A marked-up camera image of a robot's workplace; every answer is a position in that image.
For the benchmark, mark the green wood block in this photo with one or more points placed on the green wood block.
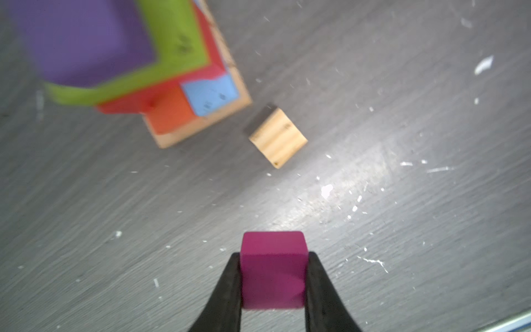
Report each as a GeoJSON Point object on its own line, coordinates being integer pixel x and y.
{"type": "Point", "coordinates": [177, 39]}

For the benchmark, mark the magenta wood block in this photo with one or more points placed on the magenta wood block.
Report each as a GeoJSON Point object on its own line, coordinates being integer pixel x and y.
{"type": "Point", "coordinates": [273, 270]}

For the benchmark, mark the light blue wood block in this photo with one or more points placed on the light blue wood block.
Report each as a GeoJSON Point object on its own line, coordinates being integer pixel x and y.
{"type": "Point", "coordinates": [207, 96]}

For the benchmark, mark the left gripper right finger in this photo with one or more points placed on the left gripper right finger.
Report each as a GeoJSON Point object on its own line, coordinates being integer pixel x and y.
{"type": "Point", "coordinates": [324, 309]}

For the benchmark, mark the purple wood cube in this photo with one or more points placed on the purple wood cube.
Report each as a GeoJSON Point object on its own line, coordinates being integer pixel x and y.
{"type": "Point", "coordinates": [82, 43]}

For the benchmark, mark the orange wood block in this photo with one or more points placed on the orange wood block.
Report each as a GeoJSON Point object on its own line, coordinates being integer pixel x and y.
{"type": "Point", "coordinates": [169, 111]}

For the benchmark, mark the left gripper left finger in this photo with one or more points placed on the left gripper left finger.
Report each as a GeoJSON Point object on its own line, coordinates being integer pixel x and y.
{"type": "Point", "coordinates": [223, 309]}

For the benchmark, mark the small natural wood cube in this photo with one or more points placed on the small natural wood cube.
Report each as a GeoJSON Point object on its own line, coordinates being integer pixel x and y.
{"type": "Point", "coordinates": [278, 139]}

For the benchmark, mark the red arch wood block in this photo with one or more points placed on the red arch wood block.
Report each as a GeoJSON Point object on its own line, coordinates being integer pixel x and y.
{"type": "Point", "coordinates": [138, 102]}

